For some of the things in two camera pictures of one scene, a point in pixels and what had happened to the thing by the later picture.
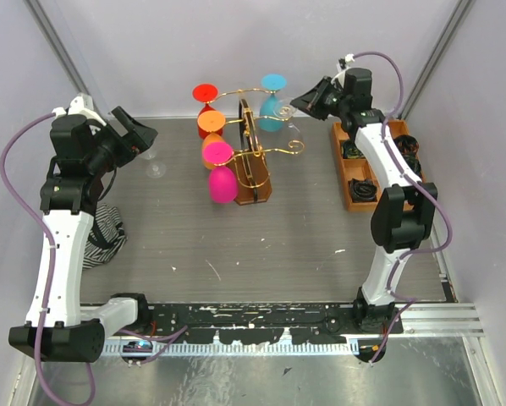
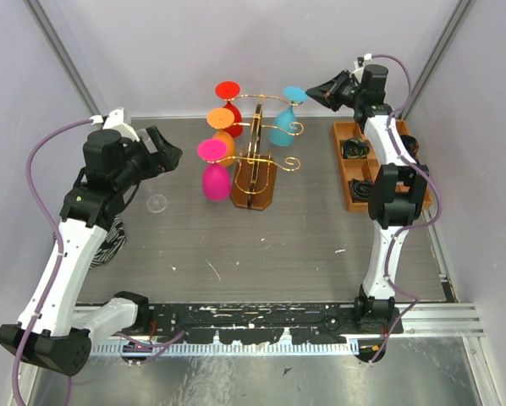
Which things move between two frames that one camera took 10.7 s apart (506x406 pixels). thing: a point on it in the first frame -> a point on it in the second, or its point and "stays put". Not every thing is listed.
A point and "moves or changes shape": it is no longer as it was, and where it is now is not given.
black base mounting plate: (273, 323) stays put
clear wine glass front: (154, 169) moves or changes shape
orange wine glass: (211, 122) -> (222, 118)
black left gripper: (140, 137) -> (168, 156)
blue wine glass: (270, 106) -> (287, 117)
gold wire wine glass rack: (251, 177) moves or changes shape
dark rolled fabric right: (408, 145) stays put
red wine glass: (206, 93) -> (228, 90)
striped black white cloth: (107, 238) stays put
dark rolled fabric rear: (350, 151) stays put
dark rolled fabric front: (362, 191) stays put
